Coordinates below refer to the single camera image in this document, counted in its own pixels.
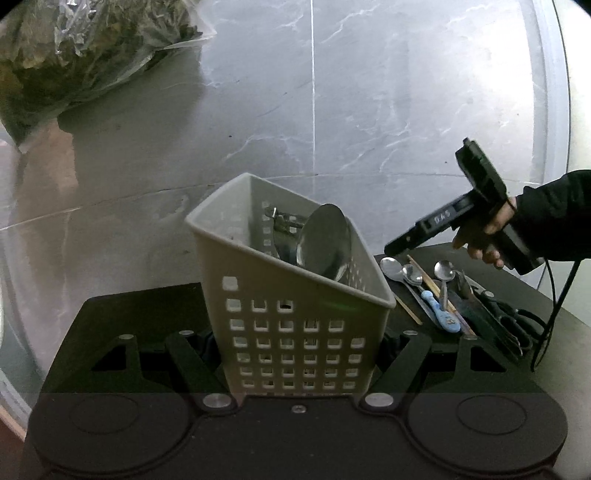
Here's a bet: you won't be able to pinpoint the person's right hand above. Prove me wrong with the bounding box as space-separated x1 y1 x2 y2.
451 198 518 270

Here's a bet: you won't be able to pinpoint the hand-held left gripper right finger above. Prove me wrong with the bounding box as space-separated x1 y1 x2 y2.
359 329 507 414

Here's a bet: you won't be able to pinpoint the black-handled scissors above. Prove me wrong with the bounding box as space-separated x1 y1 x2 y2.
475 286 546 358

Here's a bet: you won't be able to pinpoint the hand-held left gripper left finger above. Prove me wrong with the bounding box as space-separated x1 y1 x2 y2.
91 329 235 414

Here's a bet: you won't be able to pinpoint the metal spoon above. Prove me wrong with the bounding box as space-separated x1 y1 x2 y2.
433 259 457 311
401 264 428 291
380 257 416 289

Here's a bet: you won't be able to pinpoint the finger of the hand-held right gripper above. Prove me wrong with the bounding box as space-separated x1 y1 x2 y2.
383 226 424 258

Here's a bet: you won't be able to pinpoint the metal kitchen tool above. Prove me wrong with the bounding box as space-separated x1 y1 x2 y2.
265 207 308 234

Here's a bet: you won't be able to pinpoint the short wooden chopstick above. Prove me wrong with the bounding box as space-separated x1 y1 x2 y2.
392 294 424 325

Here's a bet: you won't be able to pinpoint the blue-handled small spoon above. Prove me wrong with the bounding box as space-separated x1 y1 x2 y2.
419 289 462 334

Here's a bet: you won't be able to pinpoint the clear bag of leafy greens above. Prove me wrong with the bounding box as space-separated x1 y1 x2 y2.
0 0 218 153

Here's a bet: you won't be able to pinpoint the long wooden chopstick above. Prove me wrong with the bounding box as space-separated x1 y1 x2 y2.
406 255 477 337

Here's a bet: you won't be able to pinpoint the white perforated plastic utensil basket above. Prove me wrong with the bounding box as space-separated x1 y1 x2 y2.
185 173 397 398

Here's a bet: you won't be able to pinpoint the black cable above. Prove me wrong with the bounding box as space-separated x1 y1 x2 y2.
530 258 583 372

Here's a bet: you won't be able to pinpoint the large metal ladle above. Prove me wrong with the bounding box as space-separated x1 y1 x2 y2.
295 203 354 282

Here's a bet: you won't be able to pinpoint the white wall trim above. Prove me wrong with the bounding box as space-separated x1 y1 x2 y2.
531 0 571 185

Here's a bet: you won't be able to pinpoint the person's right forearm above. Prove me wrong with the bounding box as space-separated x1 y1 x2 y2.
508 170 591 264

